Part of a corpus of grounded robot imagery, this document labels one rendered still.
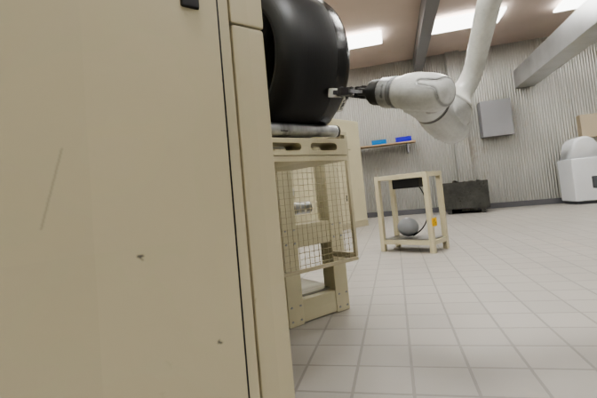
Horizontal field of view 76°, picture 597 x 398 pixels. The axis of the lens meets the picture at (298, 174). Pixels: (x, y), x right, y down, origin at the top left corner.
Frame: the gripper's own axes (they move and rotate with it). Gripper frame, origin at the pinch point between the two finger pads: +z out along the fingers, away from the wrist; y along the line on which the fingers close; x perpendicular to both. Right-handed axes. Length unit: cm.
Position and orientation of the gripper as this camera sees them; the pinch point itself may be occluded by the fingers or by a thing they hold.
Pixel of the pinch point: (336, 92)
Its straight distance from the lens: 131.5
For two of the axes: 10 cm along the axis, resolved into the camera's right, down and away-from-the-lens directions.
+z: -6.0, -1.6, 7.9
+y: -8.0, 0.4, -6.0
